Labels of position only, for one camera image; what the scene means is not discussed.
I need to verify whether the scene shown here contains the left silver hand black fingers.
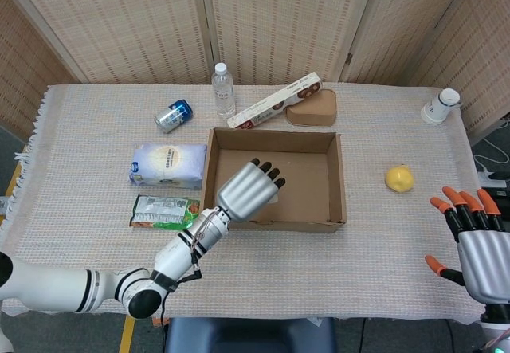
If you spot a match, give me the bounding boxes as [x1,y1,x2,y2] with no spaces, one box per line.
[215,156,287,223]

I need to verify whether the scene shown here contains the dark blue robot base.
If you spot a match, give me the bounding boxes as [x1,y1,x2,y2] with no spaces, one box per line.
[165,316,335,353]

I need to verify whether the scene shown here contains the clear plastic water bottle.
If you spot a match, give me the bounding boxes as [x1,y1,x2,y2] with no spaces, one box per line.
[211,62,237,118]

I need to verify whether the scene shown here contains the blue and silver drink can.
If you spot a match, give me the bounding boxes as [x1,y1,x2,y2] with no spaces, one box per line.
[154,98,194,134]

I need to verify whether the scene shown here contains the right silver hand orange fingertips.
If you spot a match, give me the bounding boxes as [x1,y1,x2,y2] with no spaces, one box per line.
[424,186,510,304]

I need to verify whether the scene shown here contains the yellow fruit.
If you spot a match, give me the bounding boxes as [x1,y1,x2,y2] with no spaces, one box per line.
[384,163,416,193]

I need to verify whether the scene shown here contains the brown kraft paper container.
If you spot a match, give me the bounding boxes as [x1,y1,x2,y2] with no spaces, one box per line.
[285,88,339,127]

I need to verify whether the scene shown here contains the white cable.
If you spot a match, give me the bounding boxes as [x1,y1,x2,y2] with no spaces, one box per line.
[473,154,496,175]

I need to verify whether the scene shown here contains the white woven tablecloth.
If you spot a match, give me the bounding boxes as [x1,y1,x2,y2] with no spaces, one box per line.
[0,84,495,325]

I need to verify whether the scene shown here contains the white power strip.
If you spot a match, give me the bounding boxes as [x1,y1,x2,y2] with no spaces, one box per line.
[477,171,510,189]

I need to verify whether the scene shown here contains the beige woven folding screen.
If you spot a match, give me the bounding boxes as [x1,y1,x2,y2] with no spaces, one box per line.
[0,0,510,147]

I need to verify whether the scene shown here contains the green snack packet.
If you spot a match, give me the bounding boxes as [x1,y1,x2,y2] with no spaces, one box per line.
[129,194,203,233]

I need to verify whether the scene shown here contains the large pale blue tissue pack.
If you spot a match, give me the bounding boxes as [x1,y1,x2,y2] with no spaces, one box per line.
[127,142,209,190]

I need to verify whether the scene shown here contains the open brown cardboard box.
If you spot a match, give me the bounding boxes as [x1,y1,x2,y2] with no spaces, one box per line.
[200,127,347,234]

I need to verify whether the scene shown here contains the long white cookie box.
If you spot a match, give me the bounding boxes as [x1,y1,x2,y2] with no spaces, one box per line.
[226,72,323,129]

